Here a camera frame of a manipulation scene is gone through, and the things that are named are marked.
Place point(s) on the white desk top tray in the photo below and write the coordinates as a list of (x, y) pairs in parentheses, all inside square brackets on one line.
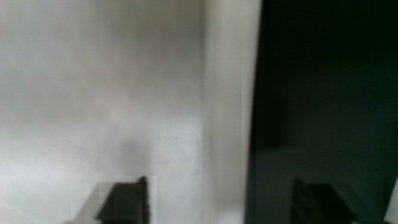
[(127, 75)]

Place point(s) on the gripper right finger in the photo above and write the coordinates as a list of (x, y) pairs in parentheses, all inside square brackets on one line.
[(326, 204)]

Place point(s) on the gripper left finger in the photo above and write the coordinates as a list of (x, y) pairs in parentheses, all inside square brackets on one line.
[(125, 209)]

